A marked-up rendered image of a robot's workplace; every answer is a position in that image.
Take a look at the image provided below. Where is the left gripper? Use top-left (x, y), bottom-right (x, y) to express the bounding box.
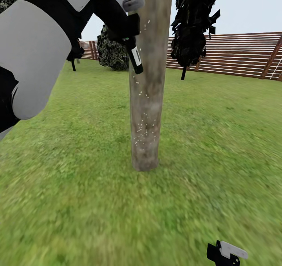
top-left (106, 8), bottom-right (140, 45)

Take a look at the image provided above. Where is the pesticide atomizer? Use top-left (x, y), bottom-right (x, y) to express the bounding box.
top-left (125, 38), bottom-right (144, 74)

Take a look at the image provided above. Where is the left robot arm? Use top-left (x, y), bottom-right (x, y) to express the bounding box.
top-left (0, 0), bottom-right (145, 141)

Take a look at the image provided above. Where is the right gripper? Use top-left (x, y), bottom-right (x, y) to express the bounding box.
top-left (206, 240), bottom-right (240, 266)

